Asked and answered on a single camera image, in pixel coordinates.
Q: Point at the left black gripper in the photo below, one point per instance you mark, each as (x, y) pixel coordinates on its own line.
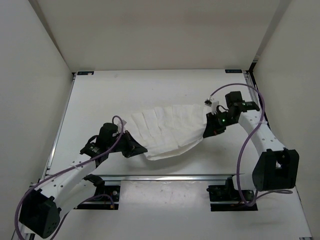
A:
(133, 147)

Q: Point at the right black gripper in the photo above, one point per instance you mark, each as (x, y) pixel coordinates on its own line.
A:
(212, 129)

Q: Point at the white pleated skirt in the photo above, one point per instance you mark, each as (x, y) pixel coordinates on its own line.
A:
(168, 131)

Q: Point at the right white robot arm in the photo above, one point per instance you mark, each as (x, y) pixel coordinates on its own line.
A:
(276, 167)

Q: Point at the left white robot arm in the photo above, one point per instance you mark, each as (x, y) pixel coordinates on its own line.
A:
(45, 205)

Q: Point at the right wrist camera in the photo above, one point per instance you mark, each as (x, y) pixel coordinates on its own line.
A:
(212, 104)

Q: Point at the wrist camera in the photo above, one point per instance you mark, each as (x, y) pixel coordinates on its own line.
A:
(121, 125)
(212, 104)

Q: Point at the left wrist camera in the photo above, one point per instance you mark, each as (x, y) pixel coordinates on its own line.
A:
(121, 125)

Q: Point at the aluminium frame rail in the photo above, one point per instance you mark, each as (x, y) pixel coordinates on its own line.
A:
(165, 178)

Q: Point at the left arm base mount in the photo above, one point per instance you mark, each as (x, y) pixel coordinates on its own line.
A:
(106, 197)

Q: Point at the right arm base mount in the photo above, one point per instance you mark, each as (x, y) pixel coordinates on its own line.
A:
(225, 198)

